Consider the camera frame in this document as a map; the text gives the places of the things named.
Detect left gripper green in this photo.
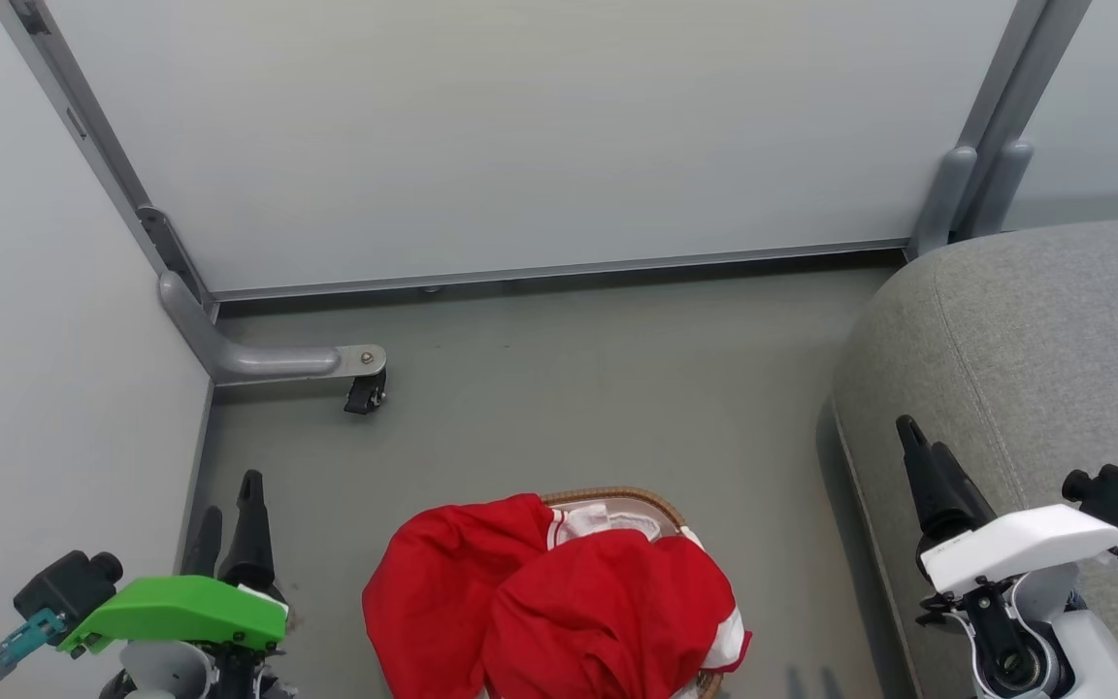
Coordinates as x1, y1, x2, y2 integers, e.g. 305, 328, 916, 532
58, 470, 299, 699

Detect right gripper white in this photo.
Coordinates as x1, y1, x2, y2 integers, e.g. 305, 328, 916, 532
895, 415, 1118, 624

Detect red and white garment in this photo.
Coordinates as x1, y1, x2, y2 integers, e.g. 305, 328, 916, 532
362, 493, 752, 699

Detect grey fabric sofa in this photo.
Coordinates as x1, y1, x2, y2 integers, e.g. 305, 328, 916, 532
830, 217, 1118, 699

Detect black caster wheel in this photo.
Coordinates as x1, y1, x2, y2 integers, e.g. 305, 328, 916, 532
343, 371, 388, 416

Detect white wicker-rimmed laundry basket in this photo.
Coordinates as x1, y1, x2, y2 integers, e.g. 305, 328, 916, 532
540, 486, 724, 699

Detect grey rounded partition foot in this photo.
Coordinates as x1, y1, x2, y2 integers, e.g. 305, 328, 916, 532
967, 139, 1036, 241
907, 146, 978, 260

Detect grey partition foot bracket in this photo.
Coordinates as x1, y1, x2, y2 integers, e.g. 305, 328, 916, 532
158, 271, 388, 388

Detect left teal cable connector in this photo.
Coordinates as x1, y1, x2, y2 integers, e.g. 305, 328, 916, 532
0, 609, 66, 682

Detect grey double partition frame post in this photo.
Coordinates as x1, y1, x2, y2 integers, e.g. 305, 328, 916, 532
952, 0, 1094, 239

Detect grey partition bottom rail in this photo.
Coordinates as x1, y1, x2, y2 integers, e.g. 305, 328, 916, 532
210, 238, 910, 303

